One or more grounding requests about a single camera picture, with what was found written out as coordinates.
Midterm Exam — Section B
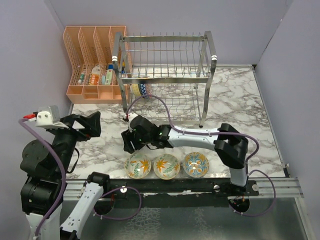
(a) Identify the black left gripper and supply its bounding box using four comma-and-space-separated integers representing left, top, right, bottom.
50, 109, 101, 175

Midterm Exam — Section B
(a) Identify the red patterned bowl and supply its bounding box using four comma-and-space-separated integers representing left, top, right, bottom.
138, 83, 152, 99

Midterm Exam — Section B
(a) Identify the yellow dotted white bowl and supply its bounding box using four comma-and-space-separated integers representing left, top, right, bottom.
130, 84, 141, 97

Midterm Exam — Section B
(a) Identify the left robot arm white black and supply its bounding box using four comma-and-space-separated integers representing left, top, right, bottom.
18, 108, 111, 240

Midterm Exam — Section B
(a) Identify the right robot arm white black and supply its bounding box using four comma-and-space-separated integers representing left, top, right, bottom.
121, 113, 249, 196

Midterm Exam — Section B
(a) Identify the stainless steel dish rack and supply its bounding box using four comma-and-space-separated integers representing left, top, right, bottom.
112, 31, 218, 127

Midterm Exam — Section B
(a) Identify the orange flower bowl left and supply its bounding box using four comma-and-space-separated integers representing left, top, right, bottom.
124, 153, 151, 179

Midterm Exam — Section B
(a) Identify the orange flower bowl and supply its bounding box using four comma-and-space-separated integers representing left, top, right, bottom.
124, 153, 151, 179
153, 153, 180, 180

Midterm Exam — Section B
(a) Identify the orange flower bowl middle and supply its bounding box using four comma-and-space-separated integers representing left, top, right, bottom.
153, 153, 180, 180

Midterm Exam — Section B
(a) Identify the small green white bottle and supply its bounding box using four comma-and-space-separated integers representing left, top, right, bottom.
77, 72, 86, 85

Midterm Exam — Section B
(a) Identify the green white box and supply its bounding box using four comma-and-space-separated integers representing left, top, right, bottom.
104, 69, 114, 85

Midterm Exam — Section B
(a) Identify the blue orange floral bowl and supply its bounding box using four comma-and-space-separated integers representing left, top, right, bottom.
182, 152, 210, 178

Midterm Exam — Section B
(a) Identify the peach plastic file organizer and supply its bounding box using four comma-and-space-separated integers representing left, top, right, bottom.
63, 26, 127, 104

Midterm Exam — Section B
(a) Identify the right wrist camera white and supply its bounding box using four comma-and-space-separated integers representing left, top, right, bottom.
123, 112, 138, 124

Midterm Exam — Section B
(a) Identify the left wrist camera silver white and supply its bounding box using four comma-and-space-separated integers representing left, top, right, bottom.
23, 105, 69, 130

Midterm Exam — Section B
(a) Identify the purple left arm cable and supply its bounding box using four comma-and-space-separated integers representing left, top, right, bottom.
18, 117, 68, 240

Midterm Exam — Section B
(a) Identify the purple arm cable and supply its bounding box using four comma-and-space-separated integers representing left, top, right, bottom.
18, 117, 68, 240
124, 94, 277, 218

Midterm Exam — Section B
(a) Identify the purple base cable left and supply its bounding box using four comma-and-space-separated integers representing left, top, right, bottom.
91, 186, 143, 221

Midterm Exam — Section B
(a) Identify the black mounting rail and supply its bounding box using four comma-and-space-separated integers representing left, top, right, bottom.
102, 178, 259, 209

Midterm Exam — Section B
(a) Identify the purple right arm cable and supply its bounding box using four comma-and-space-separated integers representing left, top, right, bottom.
124, 94, 277, 218

